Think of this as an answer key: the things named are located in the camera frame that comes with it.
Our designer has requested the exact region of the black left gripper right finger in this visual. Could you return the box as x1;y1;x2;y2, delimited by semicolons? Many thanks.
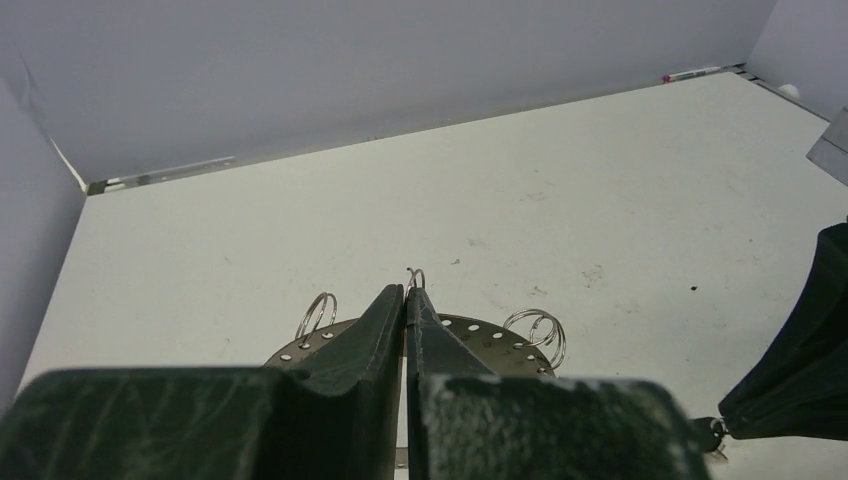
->
406;288;709;479

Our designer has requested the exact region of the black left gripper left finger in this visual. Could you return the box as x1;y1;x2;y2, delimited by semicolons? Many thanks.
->
1;284;405;479

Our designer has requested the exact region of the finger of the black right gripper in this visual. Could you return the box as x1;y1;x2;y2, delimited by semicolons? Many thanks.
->
718;223;847;441

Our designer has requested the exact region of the metal disc with keyrings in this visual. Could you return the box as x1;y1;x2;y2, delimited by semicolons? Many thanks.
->
264;292;567;376

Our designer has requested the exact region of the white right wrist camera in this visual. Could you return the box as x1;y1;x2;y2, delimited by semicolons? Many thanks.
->
806;106;848;185

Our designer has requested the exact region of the aluminium right rail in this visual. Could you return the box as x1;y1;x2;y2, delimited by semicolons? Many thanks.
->
729;64;831;122

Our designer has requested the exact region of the aluminium rail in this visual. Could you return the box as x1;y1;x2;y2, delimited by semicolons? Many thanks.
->
729;64;831;122
85;156;236;196

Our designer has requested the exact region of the aluminium rear rail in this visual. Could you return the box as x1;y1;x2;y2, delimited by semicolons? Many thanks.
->
85;156;236;196

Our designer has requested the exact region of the pen on rear rail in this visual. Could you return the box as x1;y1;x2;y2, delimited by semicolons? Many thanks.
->
662;66;723;84

